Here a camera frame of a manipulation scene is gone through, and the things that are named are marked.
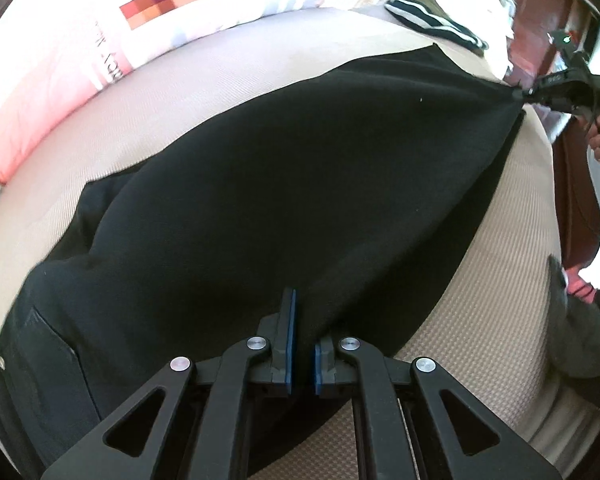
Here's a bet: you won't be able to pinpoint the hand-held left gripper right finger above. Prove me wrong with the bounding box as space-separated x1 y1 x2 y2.
312 335 563 480

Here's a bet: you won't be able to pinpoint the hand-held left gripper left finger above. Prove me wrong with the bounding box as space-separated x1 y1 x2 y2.
40 287 298 480

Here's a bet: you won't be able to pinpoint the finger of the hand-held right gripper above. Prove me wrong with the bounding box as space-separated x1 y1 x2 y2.
514 88 578 113
527 72 578 93

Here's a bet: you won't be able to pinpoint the black pants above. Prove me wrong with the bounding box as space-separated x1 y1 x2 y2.
0 45 528 480

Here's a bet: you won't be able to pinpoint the brown wooden door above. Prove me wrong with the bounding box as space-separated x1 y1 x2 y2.
500 0 600 271

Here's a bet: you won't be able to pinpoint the dark striped garment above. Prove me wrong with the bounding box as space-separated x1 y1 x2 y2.
384 0 490 51

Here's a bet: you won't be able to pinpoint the beige woven bed mattress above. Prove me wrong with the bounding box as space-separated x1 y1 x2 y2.
0 5 600 480

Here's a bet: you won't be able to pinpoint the person's gray clothing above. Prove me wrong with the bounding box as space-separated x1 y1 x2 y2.
547 255 600 413

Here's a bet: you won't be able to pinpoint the checked orange bolster pillow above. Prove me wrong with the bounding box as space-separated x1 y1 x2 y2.
0 0 326 221

